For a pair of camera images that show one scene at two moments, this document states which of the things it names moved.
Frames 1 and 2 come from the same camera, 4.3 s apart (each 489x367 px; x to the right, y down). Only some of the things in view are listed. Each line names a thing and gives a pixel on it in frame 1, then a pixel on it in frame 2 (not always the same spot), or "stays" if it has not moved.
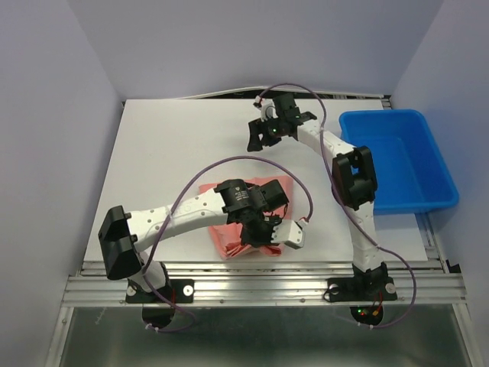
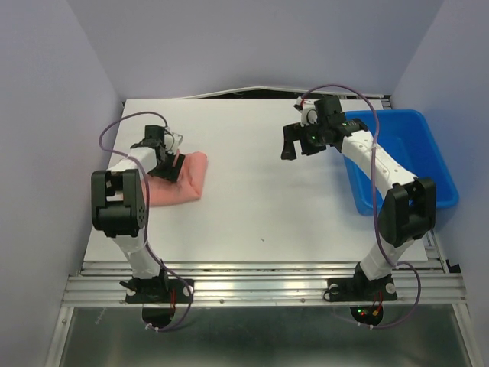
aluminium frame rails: (276, 282) stays
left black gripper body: (260, 231) → (168, 159)
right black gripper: (256, 128) → (294, 132)
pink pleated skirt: (229, 235) → (189, 186)
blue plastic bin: (412, 172) stays
